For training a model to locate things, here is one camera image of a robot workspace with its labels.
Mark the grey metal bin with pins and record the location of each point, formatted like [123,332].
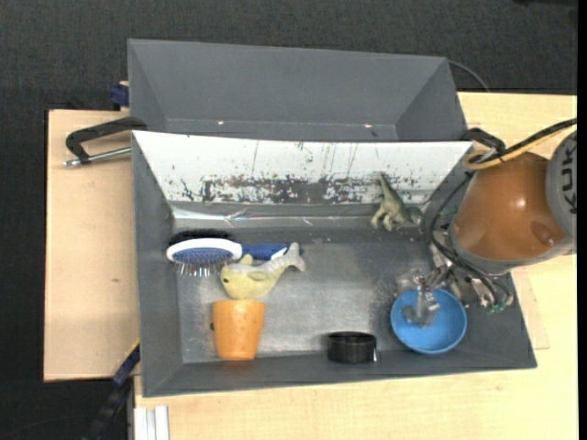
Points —
[321,287]

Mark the pale wood flat board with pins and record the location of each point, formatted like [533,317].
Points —
[87,255]

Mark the orange plastic cup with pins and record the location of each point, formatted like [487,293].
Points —
[237,330]

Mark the blue plastic bowl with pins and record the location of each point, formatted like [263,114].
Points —
[440,335]

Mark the blue and white hairbrush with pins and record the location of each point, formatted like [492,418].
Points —
[202,251]

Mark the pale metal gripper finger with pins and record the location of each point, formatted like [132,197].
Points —
[420,307]
[432,309]

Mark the green toy dinosaur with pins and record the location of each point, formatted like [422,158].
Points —
[393,206]

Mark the yellow and white toy whale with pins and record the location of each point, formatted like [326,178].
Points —
[250,280]

